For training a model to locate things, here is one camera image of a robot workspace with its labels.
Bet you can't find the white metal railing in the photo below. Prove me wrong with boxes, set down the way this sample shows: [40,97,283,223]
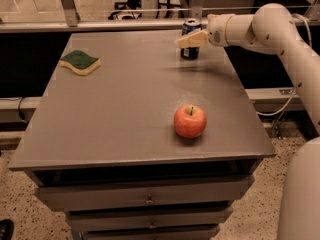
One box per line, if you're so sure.
[0,0,320,34]

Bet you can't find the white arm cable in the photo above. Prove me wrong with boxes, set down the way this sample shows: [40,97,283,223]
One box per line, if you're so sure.
[255,13,314,117]

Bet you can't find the black shoe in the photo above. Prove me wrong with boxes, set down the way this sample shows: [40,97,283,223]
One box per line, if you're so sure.
[0,219,14,240]

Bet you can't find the red apple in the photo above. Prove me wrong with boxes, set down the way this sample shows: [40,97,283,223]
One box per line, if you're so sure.
[174,105,207,139]

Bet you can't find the grey drawer cabinet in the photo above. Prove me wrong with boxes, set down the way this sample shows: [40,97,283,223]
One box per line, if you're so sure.
[8,29,277,240]

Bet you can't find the middle grey drawer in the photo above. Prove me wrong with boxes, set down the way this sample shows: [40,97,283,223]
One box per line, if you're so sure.
[67,206,233,232]

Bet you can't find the top grey drawer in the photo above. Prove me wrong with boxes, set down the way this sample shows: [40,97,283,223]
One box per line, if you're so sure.
[35,175,254,211]

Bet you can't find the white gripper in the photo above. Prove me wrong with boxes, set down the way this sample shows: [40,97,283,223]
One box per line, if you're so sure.
[176,14,233,48]

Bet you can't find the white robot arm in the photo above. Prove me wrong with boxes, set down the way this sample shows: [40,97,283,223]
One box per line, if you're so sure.
[177,3,320,240]

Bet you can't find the black office chair base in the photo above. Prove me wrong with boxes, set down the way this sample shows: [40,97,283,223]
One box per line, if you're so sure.
[105,0,168,21]

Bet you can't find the grey drawer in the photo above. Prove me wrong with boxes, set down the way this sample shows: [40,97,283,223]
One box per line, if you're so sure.
[35,175,254,211]
[67,206,233,232]
[84,224,220,240]

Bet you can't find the green and yellow sponge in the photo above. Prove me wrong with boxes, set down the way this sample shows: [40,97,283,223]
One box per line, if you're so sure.
[59,50,102,76]

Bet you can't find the blue pepsi can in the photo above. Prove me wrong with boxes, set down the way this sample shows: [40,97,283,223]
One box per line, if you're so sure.
[180,18,202,60]

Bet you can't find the bottom grey drawer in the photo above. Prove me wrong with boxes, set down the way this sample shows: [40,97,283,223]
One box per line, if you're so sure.
[84,224,220,240]

